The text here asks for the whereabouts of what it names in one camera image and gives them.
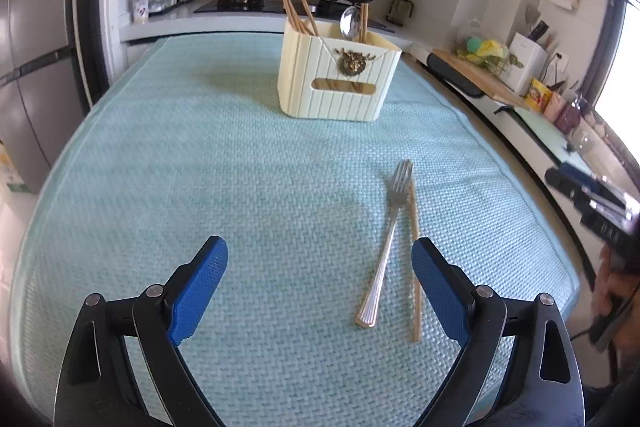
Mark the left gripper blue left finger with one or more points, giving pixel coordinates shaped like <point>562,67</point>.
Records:
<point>164,316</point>

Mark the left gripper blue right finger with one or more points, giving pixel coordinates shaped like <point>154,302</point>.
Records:
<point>474,316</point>

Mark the silver fork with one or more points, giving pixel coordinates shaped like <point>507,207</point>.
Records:
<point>397,195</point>

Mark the silver spoon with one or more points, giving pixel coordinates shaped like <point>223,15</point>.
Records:
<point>350,23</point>

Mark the light blue woven table mat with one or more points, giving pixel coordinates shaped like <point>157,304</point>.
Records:
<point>192,143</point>

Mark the yellow printed cup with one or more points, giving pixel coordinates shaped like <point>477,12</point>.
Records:
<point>537,96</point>

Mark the wooden cutting board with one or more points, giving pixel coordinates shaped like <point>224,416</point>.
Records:
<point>483,80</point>

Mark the white knife block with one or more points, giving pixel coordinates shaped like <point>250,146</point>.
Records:
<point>526,59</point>

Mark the plastic bag with sponges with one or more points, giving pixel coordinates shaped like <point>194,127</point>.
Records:
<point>474,44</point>

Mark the cream ribbed utensil holder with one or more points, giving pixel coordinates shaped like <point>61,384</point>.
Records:
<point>327,77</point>

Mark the grey stainless refrigerator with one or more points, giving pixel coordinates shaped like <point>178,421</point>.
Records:
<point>44,98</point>

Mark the spice jar rack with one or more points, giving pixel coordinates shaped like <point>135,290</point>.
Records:
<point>160,7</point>

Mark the dark glass french press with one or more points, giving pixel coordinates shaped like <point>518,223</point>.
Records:
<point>399,12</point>

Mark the black gas cooktop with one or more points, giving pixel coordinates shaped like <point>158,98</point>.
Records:
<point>323,9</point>

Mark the white spice shaker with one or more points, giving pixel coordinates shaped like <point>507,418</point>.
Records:
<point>140,11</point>

